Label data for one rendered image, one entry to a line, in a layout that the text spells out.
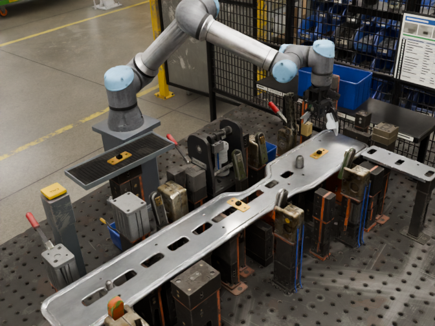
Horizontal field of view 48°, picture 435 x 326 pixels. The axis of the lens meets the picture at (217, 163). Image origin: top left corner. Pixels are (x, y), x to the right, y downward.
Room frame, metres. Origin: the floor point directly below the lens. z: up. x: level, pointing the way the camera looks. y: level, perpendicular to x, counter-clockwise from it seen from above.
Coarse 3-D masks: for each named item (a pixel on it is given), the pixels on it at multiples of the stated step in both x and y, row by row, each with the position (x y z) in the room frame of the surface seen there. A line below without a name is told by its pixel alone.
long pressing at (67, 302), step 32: (288, 160) 1.63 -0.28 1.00; (320, 160) 1.62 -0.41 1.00; (192, 224) 1.26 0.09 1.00; (224, 224) 1.26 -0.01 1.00; (128, 256) 1.13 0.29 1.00; (192, 256) 1.11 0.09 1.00; (64, 288) 1.00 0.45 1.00; (96, 288) 1.00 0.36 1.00; (128, 288) 0.99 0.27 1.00; (64, 320) 0.89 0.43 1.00; (96, 320) 0.89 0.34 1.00
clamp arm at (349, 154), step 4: (348, 148) 1.51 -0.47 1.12; (352, 148) 1.51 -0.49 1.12; (348, 152) 1.50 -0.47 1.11; (352, 152) 1.50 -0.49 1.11; (344, 156) 1.51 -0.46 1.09; (348, 156) 1.50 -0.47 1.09; (352, 156) 1.51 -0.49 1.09; (344, 160) 1.51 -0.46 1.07; (348, 160) 1.49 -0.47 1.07; (352, 160) 1.52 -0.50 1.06; (344, 164) 1.51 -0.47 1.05; (348, 164) 1.51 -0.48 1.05; (340, 168) 1.52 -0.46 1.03; (340, 172) 1.51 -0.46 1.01; (340, 176) 1.51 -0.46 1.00
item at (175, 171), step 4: (172, 168) 1.46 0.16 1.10; (176, 168) 1.46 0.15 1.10; (180, 168) 1.46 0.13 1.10; (168, 172) 1.45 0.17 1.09; (172, 172) 1.44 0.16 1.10; (176, 172) 1.44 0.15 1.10; (180, 172) 1.44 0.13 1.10; (184, 172) 1.45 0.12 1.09; (168, 176) 1.45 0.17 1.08; (172, 176) 1.43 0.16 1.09; (176, 176) 1.43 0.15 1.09; (180, 176) 1.44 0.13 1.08; (184, 176) 1.45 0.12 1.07; (168, 180) 1.45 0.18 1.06; (172, 180) 1.43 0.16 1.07; (176, 180) 1.42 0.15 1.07; (180, 180) 1.43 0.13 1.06; (184, 180) 1.45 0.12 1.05; (180, 184) 1.43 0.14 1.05
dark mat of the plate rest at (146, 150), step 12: (132, 144) 1.54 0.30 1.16; (144, 144) 1.54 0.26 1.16; (156, 144) 1.53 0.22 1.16; (168, 144) 1.53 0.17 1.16; (108, 156) 1.47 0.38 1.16; (132, 156) 1.46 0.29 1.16; (144, 156) 1.45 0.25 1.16; (84, 168) 1.39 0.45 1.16; (96, 168) 1.39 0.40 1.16; (108, 168) 1.39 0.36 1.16; (84, 180) 1.32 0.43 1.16
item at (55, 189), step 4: (52, 184) 1.30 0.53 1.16; (56, 184) 1.30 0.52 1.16; (44, 188) 1.28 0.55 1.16; (48, 188) 1.28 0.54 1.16; (52, 188) 1.28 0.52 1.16; (56, 188) 1.28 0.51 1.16; (60, 188) 1.28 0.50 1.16; (64, 188) 1.28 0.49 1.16; (44, 192) 1.26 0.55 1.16; (48, 192) 1.26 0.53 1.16; (52, 192) 1.26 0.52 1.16; (56, 192) 1.26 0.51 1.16; (60, 192) 1.26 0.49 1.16; (64, 192) 1.27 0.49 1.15; (48, 196) 1.24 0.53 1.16; (52, 196) 1.24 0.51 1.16; (56, 196) 1.25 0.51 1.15
